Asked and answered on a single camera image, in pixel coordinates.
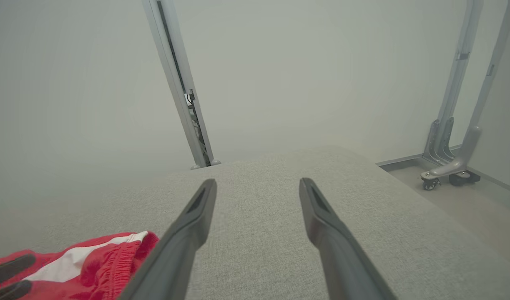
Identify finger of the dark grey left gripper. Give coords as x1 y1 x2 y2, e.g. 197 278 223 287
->
0 254 37 287
0 280 33 300

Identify grey metal frame upright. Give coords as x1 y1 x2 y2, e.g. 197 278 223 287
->
422 0 485 167

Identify red shorts with white band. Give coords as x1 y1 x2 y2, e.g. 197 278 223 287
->
0 231 160 300

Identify grey metal post with feet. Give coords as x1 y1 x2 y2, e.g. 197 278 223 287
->
142 0 221 170

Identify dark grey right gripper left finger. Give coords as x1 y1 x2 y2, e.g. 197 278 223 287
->
118 179 217 300

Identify grey wheeled frame stand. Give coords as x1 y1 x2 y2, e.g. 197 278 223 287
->
421 0 510 180

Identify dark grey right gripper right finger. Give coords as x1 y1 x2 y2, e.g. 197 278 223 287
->
299 178 397 300

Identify grey floor rail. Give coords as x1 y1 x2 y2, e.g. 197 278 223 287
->
376 145 510 196

